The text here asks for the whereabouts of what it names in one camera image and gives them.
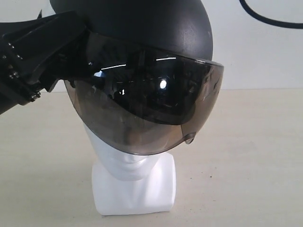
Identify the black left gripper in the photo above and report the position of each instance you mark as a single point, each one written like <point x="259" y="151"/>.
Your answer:
<point x="44" y="50"/>

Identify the black helmet with tinted visor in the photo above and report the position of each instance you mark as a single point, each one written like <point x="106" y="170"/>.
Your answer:
<point x="151" y="82"/>

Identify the white mannequin head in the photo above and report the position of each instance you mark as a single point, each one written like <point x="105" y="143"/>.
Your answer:
<point x="125" y="184"/>

